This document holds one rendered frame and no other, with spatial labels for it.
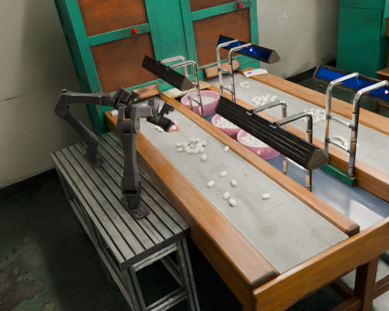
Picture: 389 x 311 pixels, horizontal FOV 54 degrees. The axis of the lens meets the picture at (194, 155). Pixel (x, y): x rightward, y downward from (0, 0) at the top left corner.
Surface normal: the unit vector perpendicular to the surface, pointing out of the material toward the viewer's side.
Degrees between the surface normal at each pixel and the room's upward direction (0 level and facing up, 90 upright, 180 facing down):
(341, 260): 90
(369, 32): 90
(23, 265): 0
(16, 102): 90
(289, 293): 90
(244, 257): 0
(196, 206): 0
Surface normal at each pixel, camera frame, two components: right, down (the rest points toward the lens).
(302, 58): 0.51, 0.33
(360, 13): -0.84, 0.36
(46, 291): -0.14, -0.86
